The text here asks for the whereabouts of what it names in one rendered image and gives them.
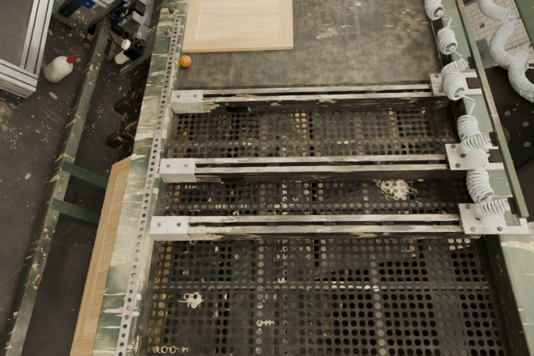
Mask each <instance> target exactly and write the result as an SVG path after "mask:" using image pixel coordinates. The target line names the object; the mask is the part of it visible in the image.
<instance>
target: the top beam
mask: <svg viewBox="0 0 534 356"><path fill-rule="evenodd" d="M441 5H442V6H443V8H444V12H443V14H444V15H447V16H451V18H448V17H443V16H441V17H440V18H439V19H437V20H431V22H432V25H433V29H434V32H435V38H436V37H437V36H436V35H437V33H438V31H439V30H440V29H444V28H446V27H447V24H448V22H449V20H450V19H452V20H451V23H450V26H449V29H451V30H452V31H453V32H454V34H455V40H456V41H457V43H458V46H457V48H456V50H455V51H456V52H457V53H459V54H461V55H462V57H460V56H458V55H456V54H454V53H451V54H448V55H447V54H442V53H441V52H440V50H439V54H440V58H441V61H442V65H443V68H444V67H446V65H448V64H451V62H453V63H454V62H455V61H456V63H457V60H458V61H459V60H460V58H462V59H463V60H465V63H466V62H468V61H467V57H468V56H471V55H470V50H469V47H468V44H467V42H466V37H465V33H464V31H463V28H462V23H461V20H460V17H459V12H458V10H457V6H456V4H455V0H441ZM436 40H437V38H436ZM465 96H466V97H469V98H471V99H474V101H470V100H469V99H465V98H463V97H462V98H460V99H458V100H451V102H452V106H453V109H454V112H455V119H456V122H457V120H458V118H459V117H461V116H463V115H468V113H469V111H470V108H471V106H472V104H473V103H475V105H474V109H473V110H472V112H471V115H470V116H474V117H475V118H476V120H477V121H478V129H479V131H480V132H481V134H482V136H483V135H484V134H485V135H486V138H489V139H490V136H489V132H493V128H492V126H491V122H490V118H489V115H488V112H487V109H486V105H485V101H484V98H483V95H465ZM485 171H487V172H488V175H489V185H490V187H491V188H492V190H493V191H494V194H493V196H492V199H491V200H490V201H494V202H495V200H496V201H497V203H498V200H500V201H502V200H504V201H505V203H509V202H508V200H507V198H508V197H513V196H512V193H511V190H510V187H509V182H508V180H507V176H506V174H505V170H485ZM503 215H504V218H505V223H506V226H520V222H519V219H518V216H517V215H512V213H511V211H505V213H504V214H503ZM525 220H526V223H527V226H528V222H527V219H525ZM528 230H529V234H485V238H486V244H487V248H488V251H489V257H490V260H491V264H492V267H493V273H494V276H495V280H496V283H497V289H498V292H499V296H500V299H501V305H502V308H503V312H504V316H505V322H506V325H507V328H508V332H509V337H510V341H511V344H512V348H513V353H514V356H534V242H533V240H532V235H531V232H530V229H529V226H528Z"/></svg>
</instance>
